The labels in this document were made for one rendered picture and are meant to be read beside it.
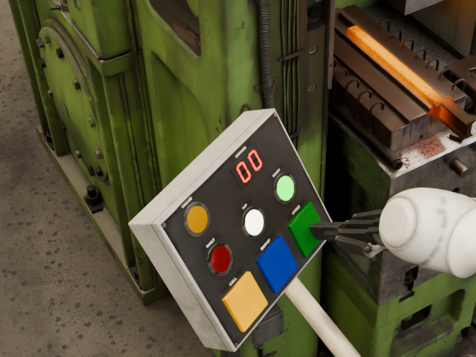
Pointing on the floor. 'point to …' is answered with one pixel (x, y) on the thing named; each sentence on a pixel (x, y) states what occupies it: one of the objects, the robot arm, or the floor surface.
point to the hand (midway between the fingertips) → (329, 231)
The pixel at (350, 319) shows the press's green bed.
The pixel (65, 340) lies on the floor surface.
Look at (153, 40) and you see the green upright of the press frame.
